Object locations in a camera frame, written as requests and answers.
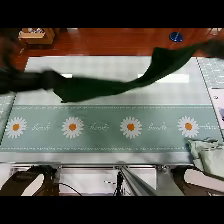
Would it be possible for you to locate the dark green shirt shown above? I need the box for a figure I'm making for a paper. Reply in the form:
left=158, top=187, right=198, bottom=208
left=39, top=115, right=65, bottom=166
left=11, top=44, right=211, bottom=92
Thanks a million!
left=52, top=44, right=208, bottom=104

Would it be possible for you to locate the brown cardboard box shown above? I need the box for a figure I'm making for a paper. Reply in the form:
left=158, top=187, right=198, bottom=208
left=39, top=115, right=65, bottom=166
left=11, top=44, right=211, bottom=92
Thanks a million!
left=17, top=27, right=56, bottom=46

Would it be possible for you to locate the blue round object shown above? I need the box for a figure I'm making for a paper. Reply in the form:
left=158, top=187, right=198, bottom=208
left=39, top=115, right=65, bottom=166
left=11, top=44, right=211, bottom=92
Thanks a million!
left=168, top=31, right=185, bottom=43

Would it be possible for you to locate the black cable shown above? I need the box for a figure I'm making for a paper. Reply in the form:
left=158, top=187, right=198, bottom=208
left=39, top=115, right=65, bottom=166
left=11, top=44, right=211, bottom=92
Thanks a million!
left=54, top=181, right=83, bottom=197

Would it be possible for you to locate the silver frame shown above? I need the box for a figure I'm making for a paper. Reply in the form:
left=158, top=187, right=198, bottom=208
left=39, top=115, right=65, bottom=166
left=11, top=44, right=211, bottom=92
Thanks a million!
left=0, top=161, right=224, bottom=197

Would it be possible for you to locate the pale green garment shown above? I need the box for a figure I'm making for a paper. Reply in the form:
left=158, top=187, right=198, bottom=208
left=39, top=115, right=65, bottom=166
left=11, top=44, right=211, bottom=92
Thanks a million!
left=185, top=137, right=224, bottom=179

